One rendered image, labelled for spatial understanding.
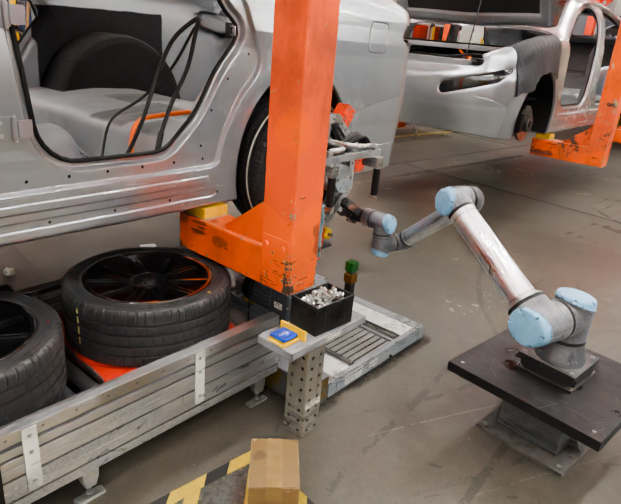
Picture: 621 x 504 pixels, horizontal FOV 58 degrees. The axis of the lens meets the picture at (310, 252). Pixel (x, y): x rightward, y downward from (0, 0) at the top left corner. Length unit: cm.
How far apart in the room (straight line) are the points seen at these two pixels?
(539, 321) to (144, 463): 148
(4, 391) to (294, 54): 137
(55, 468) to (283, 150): 125
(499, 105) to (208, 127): 313
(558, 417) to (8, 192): 198
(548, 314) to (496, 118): 309
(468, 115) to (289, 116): 313
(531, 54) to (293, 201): 348
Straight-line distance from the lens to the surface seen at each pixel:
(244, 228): 230
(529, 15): 584
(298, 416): 227
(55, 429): 188
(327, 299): 209
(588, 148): 590
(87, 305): 218
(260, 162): 253
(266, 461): 194
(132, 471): 220
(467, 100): 497
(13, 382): 188
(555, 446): 248
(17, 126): 200
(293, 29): 200
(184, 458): 223
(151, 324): 211
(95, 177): 217
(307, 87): 198
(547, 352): 237
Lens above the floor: 148
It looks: 21 degrees down
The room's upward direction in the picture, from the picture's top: 5 degrees clockwise
